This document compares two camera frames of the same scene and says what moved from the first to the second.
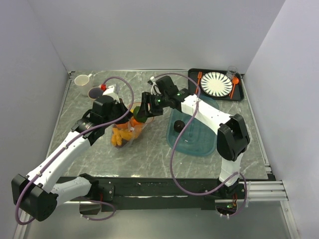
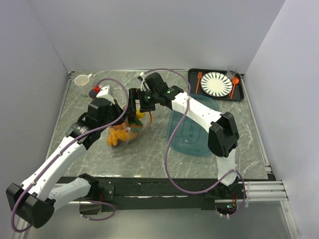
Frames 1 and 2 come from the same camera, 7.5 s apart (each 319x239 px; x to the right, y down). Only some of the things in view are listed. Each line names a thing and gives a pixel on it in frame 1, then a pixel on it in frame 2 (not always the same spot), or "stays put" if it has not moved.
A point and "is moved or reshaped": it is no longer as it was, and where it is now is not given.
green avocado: x=141 y=119 to x=135 y=121
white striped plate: x=216 y=84 stays put
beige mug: x=94 y=92 stays put
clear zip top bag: x=124 y=134 is moved or reshaped
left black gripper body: x=118 y=110 stays put
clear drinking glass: x=232 y=72 stays put
